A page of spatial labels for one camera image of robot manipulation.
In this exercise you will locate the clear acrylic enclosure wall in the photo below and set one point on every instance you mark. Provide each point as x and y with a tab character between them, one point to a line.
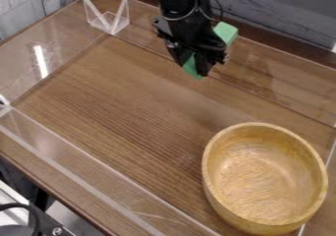
104	123

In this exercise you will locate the clear acrylic corner bracket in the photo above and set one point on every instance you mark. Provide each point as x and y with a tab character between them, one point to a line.
108	22

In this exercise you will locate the black metal bracket with bolt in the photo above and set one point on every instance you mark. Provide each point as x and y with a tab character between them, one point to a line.
52	228

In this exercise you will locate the brown wooden bowl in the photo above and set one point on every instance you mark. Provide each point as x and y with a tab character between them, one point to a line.
264	178

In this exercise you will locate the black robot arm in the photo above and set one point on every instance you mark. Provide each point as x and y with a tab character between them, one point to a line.
178	9

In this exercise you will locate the green rectangular block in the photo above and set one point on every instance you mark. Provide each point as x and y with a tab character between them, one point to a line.
225	33

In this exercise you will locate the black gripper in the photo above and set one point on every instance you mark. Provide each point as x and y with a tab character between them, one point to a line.
189	35

